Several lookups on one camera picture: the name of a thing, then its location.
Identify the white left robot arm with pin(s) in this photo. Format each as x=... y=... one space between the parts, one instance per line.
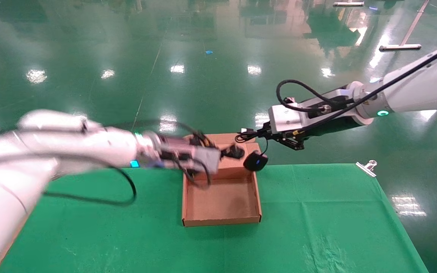
x=70 y=144

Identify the black round device blue light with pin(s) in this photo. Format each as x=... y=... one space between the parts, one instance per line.
x=254 y=162

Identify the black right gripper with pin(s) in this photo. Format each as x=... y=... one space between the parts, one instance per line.
x=324 y=127

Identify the white table leg with foot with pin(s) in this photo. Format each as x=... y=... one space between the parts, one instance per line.
x=400 y=47

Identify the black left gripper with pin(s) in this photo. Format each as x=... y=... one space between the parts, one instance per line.
x=173 y=149

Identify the metal table clamp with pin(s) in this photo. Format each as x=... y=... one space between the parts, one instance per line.
x=365 y=168

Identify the green table cloth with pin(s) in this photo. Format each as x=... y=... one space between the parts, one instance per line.
x=317 y=212

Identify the white table foot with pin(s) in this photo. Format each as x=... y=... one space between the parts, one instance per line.
x=347 y=4

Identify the open flat cardboard box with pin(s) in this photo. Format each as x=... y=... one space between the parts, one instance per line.
x=222 y=201

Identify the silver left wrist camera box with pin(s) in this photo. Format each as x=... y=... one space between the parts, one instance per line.
x=207 y=159

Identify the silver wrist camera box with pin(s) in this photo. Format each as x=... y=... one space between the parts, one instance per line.
x=285 y=119
x=207 y=159

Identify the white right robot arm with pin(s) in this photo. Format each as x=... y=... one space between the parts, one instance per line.
x=423 y=87

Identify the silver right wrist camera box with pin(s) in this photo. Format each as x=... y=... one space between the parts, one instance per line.
x=285 y=119

